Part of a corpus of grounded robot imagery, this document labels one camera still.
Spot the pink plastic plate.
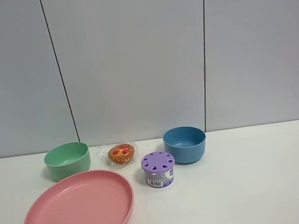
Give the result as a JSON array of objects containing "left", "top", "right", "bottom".
[{"left": 24, "top": 170, "right": 134, "bottom": 224}]

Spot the green plastic bowl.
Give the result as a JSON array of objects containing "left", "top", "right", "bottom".
[{"left": 44, "top": 142, "right": 91, "bottom": 181}]

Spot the blue plastic bowl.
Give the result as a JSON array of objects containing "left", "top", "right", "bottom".
[{"left": 163, "top": 126, "right": 206, "bottom": 164}]

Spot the wrapped fruit tart pastry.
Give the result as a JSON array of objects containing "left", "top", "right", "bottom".
[{"left": 98, "top": 142, "right": 138, "bottom": 169}]

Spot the purple lid air freshener jar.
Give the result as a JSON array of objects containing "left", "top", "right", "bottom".
[{"left": 141, "top": 151, "right": 175, "bottom": 188}]

